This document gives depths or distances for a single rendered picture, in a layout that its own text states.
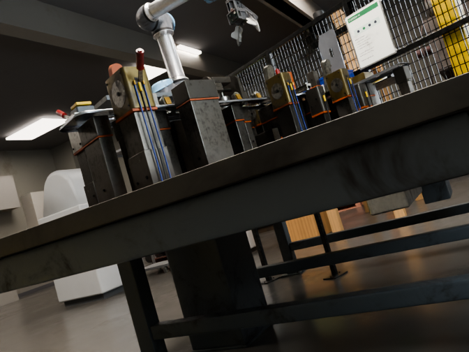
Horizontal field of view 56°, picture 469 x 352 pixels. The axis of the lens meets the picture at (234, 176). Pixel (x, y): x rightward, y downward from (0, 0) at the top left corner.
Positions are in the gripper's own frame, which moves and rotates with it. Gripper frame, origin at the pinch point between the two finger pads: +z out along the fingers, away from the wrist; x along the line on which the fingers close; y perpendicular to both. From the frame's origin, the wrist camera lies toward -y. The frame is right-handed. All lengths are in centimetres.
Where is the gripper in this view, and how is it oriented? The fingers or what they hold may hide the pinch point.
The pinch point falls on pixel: (250, 39)
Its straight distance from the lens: 218.7
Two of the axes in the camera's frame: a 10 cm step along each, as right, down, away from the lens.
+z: 2.8, 9.6, -0.6
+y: -7.2, 1.7, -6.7
